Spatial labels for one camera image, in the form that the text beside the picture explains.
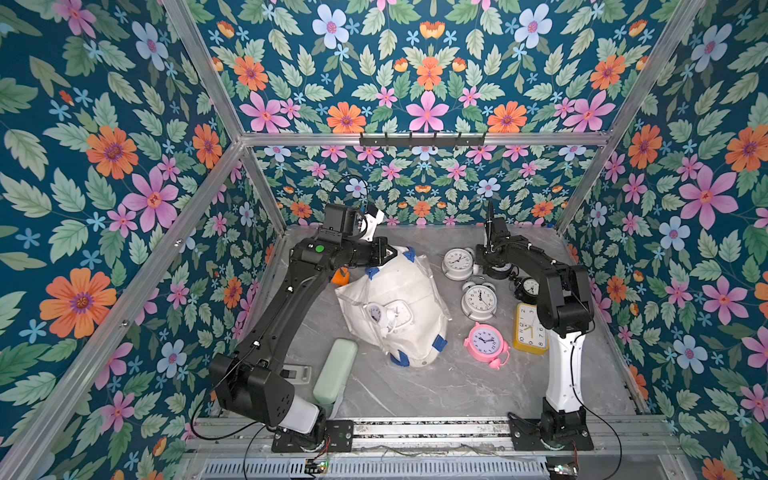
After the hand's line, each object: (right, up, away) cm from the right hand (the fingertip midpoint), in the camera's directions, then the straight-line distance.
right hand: (492, 253), depth 106 cm
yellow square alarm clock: (+6, -25, -18) cm, 31 cm away
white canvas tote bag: (-34, -17, -13) cm, 40 cm away
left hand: (-33, +1, -34) cm, 47 cm away
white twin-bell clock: (-8, -16, -13) cm, 22 cm away
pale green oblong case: (-50, -33, -25) cm, 65 cm away
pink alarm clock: (-8, -27, -19) cm, 34 cm away
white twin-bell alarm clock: (-13, -4, -2) cm, 14 cm away
